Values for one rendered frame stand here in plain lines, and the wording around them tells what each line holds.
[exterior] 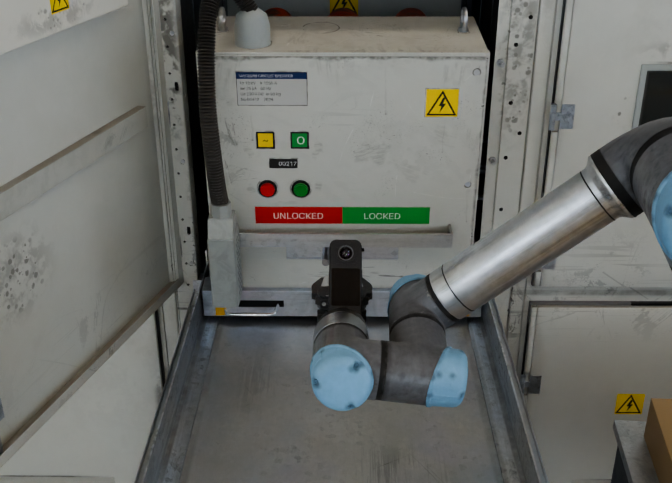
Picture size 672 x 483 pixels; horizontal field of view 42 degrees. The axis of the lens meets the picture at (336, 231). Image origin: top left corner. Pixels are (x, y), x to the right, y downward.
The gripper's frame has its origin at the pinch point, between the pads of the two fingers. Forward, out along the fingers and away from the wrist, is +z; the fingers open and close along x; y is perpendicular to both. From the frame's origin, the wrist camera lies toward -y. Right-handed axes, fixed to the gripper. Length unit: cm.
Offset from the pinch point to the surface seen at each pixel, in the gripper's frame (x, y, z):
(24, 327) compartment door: -50, 8, -4
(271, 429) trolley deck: -11.4, 25.9, -3.3
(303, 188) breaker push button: -7.1, -8.1, 22.3
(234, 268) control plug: -19.0, 4.6, 14.9
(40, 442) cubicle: -68, 57, 46
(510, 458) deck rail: 26.2, 26.7, -10.4
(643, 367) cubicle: 65, 36, 42
